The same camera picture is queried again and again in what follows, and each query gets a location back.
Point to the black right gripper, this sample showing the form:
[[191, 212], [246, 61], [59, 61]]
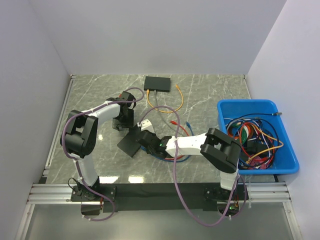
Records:
[[148, 151]]

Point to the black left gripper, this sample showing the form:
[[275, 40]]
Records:
[[117, 124]]

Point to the black network switch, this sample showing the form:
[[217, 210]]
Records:
[[129, 144], [159, 84]]

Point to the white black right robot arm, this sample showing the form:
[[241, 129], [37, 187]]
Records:
[[221, 150]]

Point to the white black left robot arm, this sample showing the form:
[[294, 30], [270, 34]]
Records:
[[79, 137]]

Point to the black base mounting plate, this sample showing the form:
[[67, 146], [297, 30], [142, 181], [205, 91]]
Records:
[[156, 196]]

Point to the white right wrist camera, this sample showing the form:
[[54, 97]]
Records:
[[146, 125]]

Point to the aluminium frame rail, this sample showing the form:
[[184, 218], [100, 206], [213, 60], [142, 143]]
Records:
[[257, 192]]

